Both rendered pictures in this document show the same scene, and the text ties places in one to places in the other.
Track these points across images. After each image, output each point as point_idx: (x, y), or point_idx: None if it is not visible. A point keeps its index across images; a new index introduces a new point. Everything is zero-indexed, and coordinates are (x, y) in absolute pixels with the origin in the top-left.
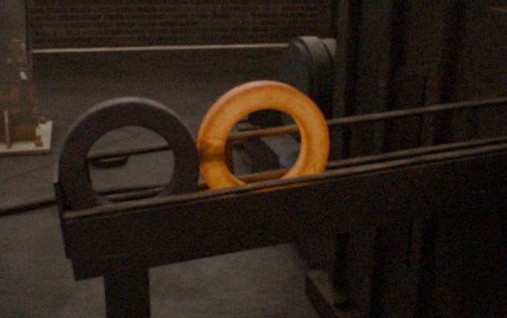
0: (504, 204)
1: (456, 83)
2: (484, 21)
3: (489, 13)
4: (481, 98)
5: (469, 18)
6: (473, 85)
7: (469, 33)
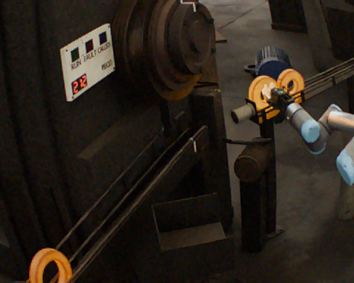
0: (127, 245)
1: (71, 191)
2: (76, 163)
3: (77, 159)
4: (88, 197)
5: (66, 161)
6: (81, 191)
7: (69, 168)
